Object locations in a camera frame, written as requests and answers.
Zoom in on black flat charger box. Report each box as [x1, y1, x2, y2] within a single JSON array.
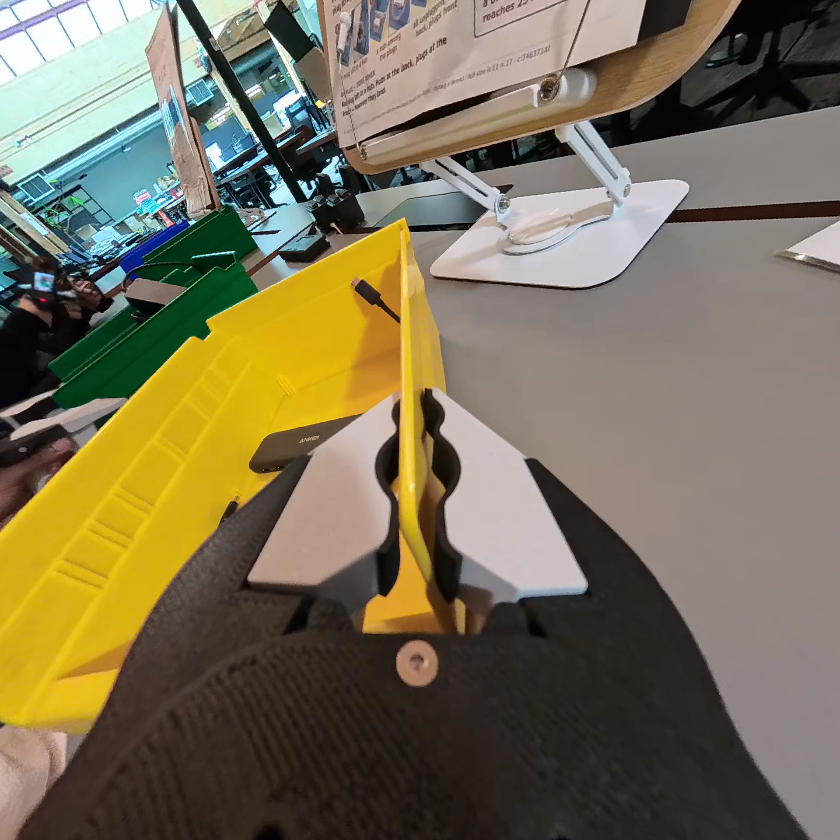
[[279, 233, 331, 263]]

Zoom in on blue plastic bin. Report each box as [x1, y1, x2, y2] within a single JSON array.
[[120, 220, 193, 280]]

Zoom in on blue header instruction leaflet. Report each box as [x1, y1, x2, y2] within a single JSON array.
[[774, 220, 840, 273]]

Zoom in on white wooden document stand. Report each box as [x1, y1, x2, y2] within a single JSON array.
[[318, 0, 742, 290]]

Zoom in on person's cream trousers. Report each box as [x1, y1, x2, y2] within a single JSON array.
[[0, 722, 70, 840]]

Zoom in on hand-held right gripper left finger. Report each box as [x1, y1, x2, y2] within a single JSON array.
[[248, 392, 403, 630]]

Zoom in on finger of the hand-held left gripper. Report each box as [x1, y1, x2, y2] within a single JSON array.
[[0, 389, 61, 421], [10, 395, 130, 439]]

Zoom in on brown board document stand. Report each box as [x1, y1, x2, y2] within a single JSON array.
[[146, 3, 221, 217]]

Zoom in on yellow plastic bin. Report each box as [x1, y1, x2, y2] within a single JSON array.
[[0, 220, 470, 736]]

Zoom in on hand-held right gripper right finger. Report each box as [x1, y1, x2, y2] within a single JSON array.
[[423, 388, 589, 632]]

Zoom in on grey desk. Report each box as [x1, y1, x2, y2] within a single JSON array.
[[249, 105, 840, 840]]

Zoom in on printed instruction sheet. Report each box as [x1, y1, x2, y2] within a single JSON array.
[[326, 0, 667, 148]]

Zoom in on black metal pole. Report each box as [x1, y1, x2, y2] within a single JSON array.
[[176, 0, 309, 204]]

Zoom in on person's left hand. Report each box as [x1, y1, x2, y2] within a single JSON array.
[[0, 438, 78, 526]]

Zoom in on green plastic bin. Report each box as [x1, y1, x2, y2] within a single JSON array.
[[141, 206, 258, 277], [49, 252, 258, 409]]

